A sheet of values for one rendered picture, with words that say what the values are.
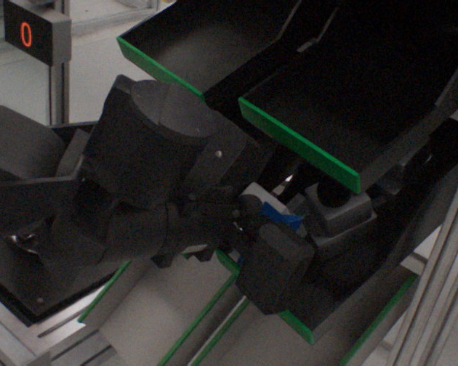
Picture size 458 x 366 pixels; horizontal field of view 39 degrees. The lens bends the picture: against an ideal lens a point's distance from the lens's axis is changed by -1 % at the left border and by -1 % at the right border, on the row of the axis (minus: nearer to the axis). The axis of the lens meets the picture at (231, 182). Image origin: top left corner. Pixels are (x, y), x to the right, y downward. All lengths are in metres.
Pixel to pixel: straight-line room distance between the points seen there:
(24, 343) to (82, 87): 0.94
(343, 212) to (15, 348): 0.47
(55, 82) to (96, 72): 0.65
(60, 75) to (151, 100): 0.74
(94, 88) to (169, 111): 1.30
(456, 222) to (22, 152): 0.37
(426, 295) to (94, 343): 0.47
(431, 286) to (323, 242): 0.11
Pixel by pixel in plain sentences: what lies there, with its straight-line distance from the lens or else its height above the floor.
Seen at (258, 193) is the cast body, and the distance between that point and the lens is 0.55.
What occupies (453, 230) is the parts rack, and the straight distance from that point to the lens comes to 0.61.
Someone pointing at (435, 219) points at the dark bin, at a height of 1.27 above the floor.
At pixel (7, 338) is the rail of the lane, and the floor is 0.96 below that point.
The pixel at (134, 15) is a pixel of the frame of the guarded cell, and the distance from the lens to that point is 2.13.
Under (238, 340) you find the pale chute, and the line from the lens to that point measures 0.75.
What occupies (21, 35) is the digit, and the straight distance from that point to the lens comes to 1.08.
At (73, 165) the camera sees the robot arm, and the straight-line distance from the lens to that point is 0.40.
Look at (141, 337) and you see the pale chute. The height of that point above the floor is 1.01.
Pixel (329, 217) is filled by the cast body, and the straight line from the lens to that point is 0.57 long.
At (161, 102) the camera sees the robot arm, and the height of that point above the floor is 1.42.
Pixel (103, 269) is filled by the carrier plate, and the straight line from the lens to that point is 0.94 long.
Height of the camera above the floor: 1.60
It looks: 33 degrees down
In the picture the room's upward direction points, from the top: 10 degrees clockwise
